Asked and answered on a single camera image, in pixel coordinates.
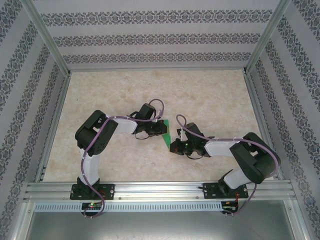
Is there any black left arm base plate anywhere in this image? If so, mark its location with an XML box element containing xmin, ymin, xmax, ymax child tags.
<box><xmin>70</xmin><ymin>183</ymin><xmax>116</xmax><ymax>201</ymax></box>

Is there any aluminium side rail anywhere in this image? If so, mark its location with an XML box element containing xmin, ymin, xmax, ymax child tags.
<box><xmin>243</xmin><ymin>72</ymin><xmax>285</xmax><ymax>181</ymax></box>
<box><xmin>36</xmin><ymin>73</ymin><xmax>73</xmax><ymax>182</ymax></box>

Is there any grey metal shelf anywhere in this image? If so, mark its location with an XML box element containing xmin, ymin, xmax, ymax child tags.
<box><xmin>9</xmin><ymin>199</ymin><xmax>311</xmax><ymax>240</ymax></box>

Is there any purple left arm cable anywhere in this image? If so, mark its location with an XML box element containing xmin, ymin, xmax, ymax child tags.
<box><xmin>81</xmin><ymin>98</ymin><xmax>166</xmax><ymax>220</ymax></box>

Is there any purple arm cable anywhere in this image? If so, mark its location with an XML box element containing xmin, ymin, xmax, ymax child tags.
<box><xmin>175</xmin><ymin>114</ymin><xmax>281</xmax><ymax>218</ymax></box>
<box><xmin>81</xmin><ymin>98</ymin><xmax>166</xmax><ymax>220</ymax></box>

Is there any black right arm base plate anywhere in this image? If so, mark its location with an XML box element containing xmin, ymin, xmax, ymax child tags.
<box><xmin>202</xmin><ymin>182</ymin><xmax>248</xmax><ymax>200</ymax></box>

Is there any aluminium mounting rail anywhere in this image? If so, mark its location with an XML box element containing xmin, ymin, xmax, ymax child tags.
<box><xmin>23</xmin><ymin>181</ymin><xmax>297</xmax><ymax>201</ymax></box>

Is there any green paper sheet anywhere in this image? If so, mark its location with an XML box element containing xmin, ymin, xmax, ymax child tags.
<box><xmin>161</xmin><ymin>119</ymin><xmax>174</xmax><ymax>151</ymax></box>

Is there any aluminium frame post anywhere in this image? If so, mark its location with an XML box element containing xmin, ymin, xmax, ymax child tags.
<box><xmin>21</xmin><ymin>0</ymin><xmax>72</xmax><ymax>76</ymax></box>
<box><xmin>242</xmin><ymin>0</ymin><xmax>293</xmax><ymax>75</ymax></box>

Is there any slotted grey cable duct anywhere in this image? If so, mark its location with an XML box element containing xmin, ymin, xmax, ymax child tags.
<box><xmin>33</xmin><ymin>200</ymin><xmax>238</xmax><ymax>213</ymax></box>

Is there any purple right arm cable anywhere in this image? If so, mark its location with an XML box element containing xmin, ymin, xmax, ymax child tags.
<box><xmin>175</xmin><ymin>114</ymin><xmax>281</xmax><ymax>218</ymax></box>

